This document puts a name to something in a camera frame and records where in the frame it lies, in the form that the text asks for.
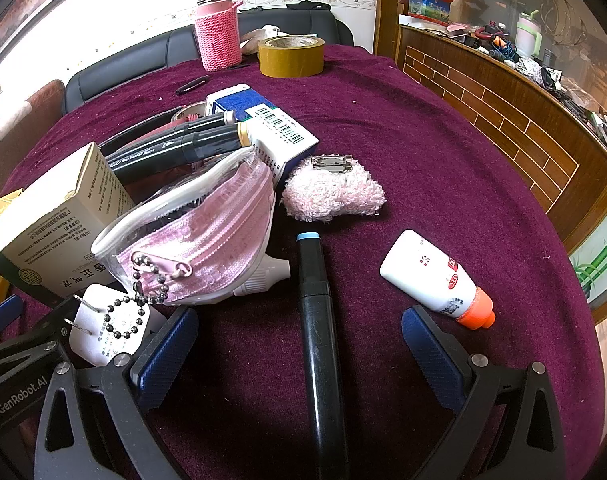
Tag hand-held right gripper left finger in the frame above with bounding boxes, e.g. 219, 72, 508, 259
34, 307, 200, 480

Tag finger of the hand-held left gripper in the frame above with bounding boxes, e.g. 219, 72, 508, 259
0, 297, 84, 367
0, 294, 25, 341

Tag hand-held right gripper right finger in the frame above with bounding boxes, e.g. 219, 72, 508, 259
402, 305, 567, 480

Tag white plug charger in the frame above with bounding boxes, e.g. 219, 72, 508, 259
68, 282, 167, 368

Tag white bottle with orange cap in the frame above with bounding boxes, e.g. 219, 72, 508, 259
379, 229, 495, 331

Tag beige green medicine box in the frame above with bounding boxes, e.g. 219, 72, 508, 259
0, 141, 137, 308

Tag black marker with blue tip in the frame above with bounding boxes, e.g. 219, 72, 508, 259
296, 231, 349, 480

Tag clear cartoon zip pouch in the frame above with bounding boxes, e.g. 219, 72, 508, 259
91, 147, 277, 341

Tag blue white barcode box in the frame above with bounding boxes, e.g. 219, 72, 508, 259
204, 83, 320, 186

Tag small white dropper bottle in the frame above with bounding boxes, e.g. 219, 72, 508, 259
231, 252, 295, 297

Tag pink fluffy hair clip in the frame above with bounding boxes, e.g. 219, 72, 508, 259
281, 152, 388, 223

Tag brown armchair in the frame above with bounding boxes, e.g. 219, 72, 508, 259
0, 79, 67, 201

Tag burgundy tablecloth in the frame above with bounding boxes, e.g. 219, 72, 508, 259
0, 42, 607, 480

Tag wooden brick pattern counter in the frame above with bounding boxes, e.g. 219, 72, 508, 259
396, 15, 607, 256

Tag black leather sofa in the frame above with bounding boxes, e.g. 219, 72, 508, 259
64, 10, 355, 116

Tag pile of small clutter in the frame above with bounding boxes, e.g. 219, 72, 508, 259
433, 20, 607, 151

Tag brown packing tape roll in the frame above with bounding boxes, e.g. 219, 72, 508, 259
257, 35, 326, 79

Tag bottle with pink knitted sleeve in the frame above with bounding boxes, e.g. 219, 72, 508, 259
192, 0, 244, 72

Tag white glove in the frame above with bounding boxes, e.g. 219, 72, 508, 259
240, 24, 289, 48

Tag green bamboo wall panel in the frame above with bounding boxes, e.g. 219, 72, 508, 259
568, 210, 607, 306

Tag wooden door frame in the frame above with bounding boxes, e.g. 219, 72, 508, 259
375, 0, 404, 56

